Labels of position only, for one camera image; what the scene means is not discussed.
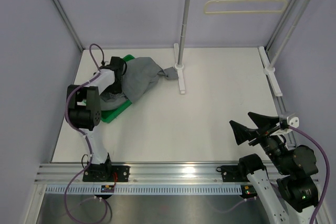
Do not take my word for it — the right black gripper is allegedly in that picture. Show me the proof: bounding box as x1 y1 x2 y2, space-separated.
230 111 291 174

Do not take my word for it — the grey button-up shirt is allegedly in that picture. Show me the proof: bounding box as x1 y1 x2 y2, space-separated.
100 57 178 111

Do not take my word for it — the cream hanger with metal hook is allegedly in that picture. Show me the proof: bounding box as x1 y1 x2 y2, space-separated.
203 0 288 15

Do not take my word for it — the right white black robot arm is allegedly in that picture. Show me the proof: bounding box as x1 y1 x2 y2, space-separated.
229 112 319 223

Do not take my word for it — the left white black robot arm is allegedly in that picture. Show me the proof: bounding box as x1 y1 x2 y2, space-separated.
65 57 127 182

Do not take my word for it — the green plastic tray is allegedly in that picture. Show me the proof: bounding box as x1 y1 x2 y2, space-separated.
89 56 131 123

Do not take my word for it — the metal clothes rack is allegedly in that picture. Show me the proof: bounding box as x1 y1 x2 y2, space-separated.
173 0 311 98

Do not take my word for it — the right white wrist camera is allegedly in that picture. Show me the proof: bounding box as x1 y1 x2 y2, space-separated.
278 112 299 134

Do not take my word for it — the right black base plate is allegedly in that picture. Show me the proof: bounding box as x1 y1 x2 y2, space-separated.
216 164 248 183

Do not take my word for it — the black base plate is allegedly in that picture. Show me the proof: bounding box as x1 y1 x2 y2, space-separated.
82 164 130 183
216 164 248 183

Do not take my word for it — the aluminium mounting rail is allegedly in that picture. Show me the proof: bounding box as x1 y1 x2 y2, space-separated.
34 162 316 184

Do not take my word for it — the aluminium frame post right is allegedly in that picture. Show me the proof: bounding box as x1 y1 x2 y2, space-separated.
265 0 299 53

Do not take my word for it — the aluminium frame post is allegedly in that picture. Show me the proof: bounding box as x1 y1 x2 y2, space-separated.
51 0 85 53
265 0 299 53

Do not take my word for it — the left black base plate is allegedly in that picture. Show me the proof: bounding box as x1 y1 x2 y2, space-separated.
82 164 130 183

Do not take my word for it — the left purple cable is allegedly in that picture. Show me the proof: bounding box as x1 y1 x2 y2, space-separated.
64 43 113 221

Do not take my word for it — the white slotted cable duct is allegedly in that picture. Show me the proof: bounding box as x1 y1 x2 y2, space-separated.
46 185 243 195

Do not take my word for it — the aluminium frame post left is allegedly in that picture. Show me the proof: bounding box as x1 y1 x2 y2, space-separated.
51 0 85 53

